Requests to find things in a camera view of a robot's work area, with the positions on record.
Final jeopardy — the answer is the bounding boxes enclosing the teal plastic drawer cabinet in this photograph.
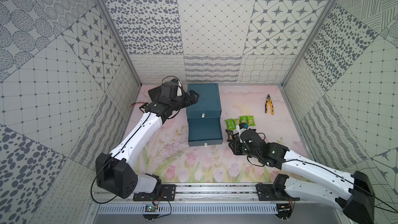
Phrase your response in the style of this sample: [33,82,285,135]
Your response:
[187,84,222,119]

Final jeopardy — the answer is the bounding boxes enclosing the green cookie packet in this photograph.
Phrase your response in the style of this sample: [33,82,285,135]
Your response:
[246,116,256,126]
[225,119,240,130]
[239,116,248,124]

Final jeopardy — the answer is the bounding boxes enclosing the teal drawer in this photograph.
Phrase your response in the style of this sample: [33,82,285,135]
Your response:
[188,118,223,147]

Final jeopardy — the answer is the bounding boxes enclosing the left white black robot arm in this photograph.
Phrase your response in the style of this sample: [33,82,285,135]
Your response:
[92,77,200,201]

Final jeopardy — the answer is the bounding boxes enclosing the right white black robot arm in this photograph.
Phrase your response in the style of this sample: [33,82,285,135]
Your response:
[227,128,382,224]

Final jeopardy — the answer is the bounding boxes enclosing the black plastic case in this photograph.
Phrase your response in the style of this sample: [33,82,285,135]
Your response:
[148,86,161,101]

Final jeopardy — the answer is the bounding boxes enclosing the yellow black pliers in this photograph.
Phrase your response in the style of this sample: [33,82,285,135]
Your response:
[265,94,274,115]

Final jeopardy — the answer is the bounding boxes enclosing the green circuit board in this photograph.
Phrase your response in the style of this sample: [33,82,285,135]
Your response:
[144,204,158,215]

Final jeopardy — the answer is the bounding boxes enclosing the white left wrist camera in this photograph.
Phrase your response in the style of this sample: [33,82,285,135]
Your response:
[177,83,183,97]

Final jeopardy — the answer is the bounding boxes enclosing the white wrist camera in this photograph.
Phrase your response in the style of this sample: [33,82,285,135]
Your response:
[236,122,249,134]
[177,83,183,97]

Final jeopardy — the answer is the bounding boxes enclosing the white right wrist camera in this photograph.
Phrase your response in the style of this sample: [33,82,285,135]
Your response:
[236,122,249,134]

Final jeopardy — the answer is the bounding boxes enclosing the aluminium mounting rail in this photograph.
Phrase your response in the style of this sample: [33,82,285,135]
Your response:
[88,181,344,205]

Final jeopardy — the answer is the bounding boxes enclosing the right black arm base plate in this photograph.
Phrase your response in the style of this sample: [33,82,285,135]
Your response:
[256,183,300,201]

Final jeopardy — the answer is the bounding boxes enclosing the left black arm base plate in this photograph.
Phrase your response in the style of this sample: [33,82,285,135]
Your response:
[133,184,176,202]

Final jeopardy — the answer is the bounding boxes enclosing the white slotted cable duct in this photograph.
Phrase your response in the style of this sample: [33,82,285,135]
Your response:
[97,203,278,215]

